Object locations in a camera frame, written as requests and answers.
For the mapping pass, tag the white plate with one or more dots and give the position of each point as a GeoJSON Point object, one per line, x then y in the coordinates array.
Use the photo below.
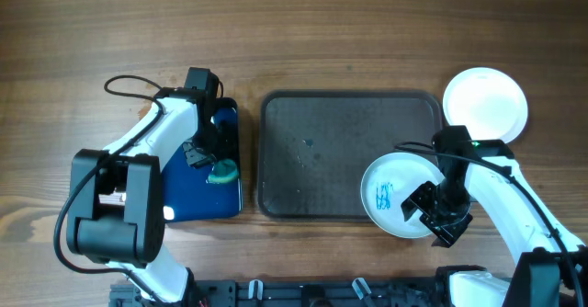
{"type": "Point", "coordinates": [488, 102]}
{"type": "Point", "coordinates": [387, 183]}

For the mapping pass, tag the black water tray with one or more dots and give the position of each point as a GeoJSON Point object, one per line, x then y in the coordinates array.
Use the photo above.
{"type": "Point", "coordinates": [187, 194]}

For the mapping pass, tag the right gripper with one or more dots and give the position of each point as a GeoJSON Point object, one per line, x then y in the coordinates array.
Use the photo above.
{"type": "Point", "coordinates": [437, 212]}

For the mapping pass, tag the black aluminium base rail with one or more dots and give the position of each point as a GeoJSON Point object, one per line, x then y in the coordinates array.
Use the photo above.
{"type": "Point", "coordinates": [409, 292]}

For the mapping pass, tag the green yellow sponge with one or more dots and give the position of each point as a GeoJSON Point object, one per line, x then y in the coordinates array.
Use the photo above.
{"type": "Point", "coordinates": [223, 172]}

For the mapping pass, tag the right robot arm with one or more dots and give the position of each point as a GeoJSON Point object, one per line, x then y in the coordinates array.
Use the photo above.
{"type": "Point", "coordinates": [550, 261]}

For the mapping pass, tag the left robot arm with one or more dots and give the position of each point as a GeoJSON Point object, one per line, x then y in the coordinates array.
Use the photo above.
{"type": "Point", "coordinates": [114, 215]}

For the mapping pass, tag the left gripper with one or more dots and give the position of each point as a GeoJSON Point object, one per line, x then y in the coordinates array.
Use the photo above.
{"type": "Point", "coordinates": [228, 149]}

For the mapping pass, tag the brown serving tray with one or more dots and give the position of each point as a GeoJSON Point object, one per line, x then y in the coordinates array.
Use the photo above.
{"type": "Point", "coordinates": [315, 146]}

